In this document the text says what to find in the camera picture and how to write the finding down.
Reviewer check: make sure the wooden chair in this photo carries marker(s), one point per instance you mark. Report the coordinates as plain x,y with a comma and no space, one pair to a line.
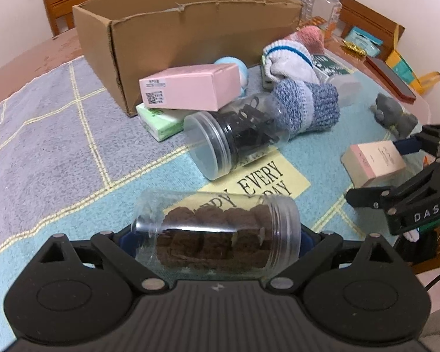
77,3
366,18

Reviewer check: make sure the pink knit sock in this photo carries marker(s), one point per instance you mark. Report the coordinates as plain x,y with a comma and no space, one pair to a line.
310,38

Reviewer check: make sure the large clear jar black lid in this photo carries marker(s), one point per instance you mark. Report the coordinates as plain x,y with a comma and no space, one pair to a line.
321,5

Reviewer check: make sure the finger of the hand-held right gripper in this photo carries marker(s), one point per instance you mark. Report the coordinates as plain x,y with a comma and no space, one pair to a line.
370,197
407,146

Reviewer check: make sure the pink rectangular box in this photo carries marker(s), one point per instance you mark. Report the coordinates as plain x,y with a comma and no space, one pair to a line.
190,88

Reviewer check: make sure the dark green packet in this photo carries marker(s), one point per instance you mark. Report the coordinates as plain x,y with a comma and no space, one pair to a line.
330,66

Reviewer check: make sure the green tissue pack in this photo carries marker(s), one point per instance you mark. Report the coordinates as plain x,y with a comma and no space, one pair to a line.
161,123

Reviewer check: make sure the clear jar of brown cookies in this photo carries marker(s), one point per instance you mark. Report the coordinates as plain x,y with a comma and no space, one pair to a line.
212,234

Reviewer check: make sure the brown cardboard box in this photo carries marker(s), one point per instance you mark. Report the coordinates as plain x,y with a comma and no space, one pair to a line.
150,44

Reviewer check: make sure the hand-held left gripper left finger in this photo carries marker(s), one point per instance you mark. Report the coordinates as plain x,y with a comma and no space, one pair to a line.
124,244

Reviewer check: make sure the grey plush toy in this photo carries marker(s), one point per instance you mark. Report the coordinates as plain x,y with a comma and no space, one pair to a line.
392,113

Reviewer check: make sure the blue checkered mat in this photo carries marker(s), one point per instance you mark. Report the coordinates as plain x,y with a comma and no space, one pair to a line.
40,135

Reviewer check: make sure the small cream box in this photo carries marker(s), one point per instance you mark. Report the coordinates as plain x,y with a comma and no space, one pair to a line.
374,161

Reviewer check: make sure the gold ornament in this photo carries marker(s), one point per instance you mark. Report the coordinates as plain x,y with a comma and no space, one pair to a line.
354,48

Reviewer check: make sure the black case with red edge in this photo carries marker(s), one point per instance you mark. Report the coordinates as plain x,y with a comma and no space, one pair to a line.
388,75

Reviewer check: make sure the light blue round toy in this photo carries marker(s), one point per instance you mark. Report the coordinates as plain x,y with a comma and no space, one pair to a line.
244,75

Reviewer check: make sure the clear jar of black clips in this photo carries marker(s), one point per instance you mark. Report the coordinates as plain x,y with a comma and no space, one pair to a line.
234,132

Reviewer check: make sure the white sock with blue stripes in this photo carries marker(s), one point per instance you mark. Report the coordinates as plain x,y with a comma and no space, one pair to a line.
289,62

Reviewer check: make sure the pill blister pack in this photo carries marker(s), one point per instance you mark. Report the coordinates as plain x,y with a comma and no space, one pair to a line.
317,20

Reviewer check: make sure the yellow and teal box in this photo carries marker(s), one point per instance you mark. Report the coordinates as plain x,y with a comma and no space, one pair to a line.
399,66

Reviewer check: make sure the teal packet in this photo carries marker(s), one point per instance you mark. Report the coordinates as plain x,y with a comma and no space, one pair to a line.
363,42

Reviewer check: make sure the blue knit sock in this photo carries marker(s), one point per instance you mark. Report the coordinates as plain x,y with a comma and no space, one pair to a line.
308,106

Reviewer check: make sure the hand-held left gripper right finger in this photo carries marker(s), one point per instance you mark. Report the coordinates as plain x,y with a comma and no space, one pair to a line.
306,242

